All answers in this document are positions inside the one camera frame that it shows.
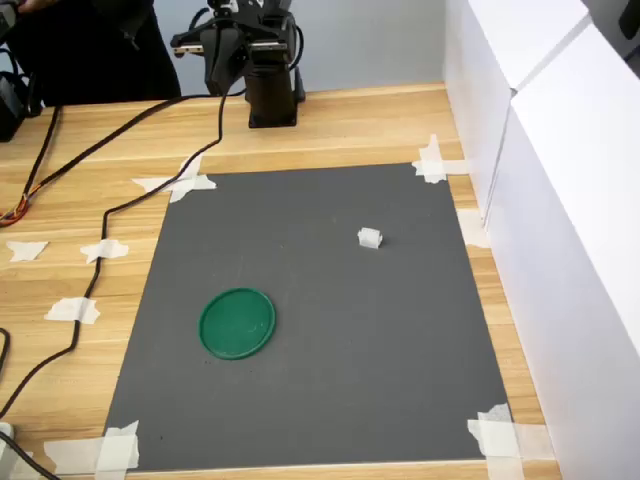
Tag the small white plastic terminal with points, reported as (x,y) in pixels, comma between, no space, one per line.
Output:
(371,238)

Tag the round green lid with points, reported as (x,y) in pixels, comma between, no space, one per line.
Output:
(237,324)

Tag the person's hand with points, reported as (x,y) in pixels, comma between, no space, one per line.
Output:
(35,4)

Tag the person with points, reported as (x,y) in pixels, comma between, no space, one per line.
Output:
(95,55)

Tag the grey-blue partition panel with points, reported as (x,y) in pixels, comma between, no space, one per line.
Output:
(360,45)

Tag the white masking tape piece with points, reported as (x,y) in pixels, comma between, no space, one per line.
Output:
(500,440)
(105,250)
(431,167)
(117,450)
(185,182)
(26,250)
(70,310)
(475,230)

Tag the black box device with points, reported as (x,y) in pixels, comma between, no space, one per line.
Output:
(10,110)

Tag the white partition box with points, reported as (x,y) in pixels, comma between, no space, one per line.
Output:
(575,225)
(480,90)

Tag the dark grey mat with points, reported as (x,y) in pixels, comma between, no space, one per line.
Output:
(310,380)

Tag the black rounded object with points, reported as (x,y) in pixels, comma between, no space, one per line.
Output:
(631,17)

